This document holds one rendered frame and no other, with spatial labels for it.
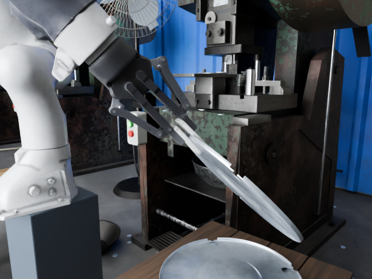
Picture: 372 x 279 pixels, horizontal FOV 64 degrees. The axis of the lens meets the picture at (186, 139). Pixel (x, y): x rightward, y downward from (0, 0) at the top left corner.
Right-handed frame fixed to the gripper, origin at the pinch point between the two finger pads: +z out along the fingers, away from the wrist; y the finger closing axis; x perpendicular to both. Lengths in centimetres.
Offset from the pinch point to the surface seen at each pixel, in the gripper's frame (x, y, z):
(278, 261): -1.3, -5.8, 36.2
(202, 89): 58, 23, 16
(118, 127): 213, -15, 37
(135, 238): 77, -43, 49
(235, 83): 58, 35, 25
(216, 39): 60, 41, 7
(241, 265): -0.3, -11.8, 29.5
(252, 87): 42, 33, 23
